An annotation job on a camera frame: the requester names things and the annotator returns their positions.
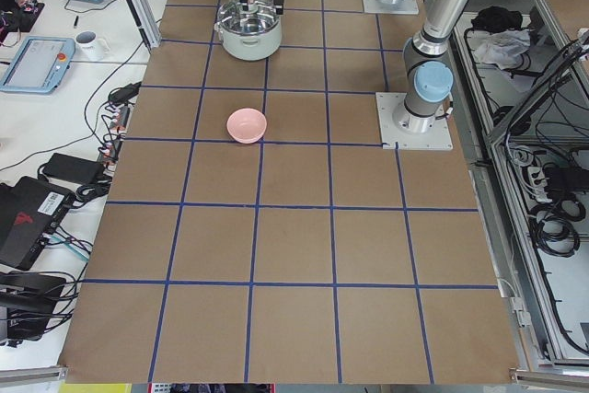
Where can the pink bowl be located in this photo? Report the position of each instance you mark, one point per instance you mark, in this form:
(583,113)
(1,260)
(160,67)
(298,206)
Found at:
(246,125)

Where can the blue teach pendant near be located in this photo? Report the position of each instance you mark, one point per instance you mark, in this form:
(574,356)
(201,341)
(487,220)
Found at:
(39,65)

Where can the black computer box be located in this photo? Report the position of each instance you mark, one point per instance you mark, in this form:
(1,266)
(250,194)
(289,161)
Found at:
(31,209)

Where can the black power brick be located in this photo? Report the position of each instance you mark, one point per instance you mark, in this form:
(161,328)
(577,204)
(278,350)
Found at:
(71,168)

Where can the crumpled white cloth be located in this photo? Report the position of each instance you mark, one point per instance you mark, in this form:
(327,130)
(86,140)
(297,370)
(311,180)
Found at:
(508,51)

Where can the white mug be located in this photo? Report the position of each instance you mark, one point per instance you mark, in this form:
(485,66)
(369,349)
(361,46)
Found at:
(95,48)

